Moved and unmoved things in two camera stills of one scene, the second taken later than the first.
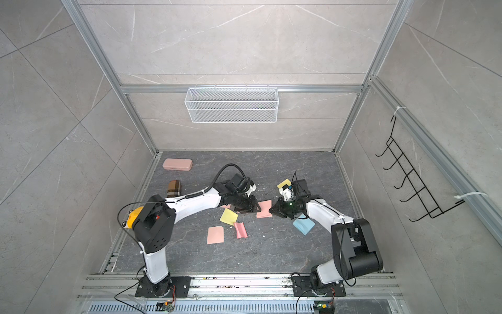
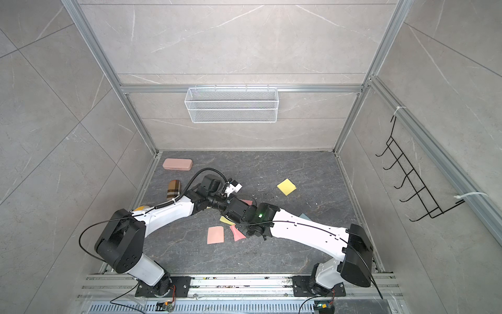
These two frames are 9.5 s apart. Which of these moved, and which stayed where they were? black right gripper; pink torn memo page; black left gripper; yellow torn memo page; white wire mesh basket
Moved: black right gripper; black left gripper
Stayed: white wire mesh basket; pink torn memo page; yellow torn memo page
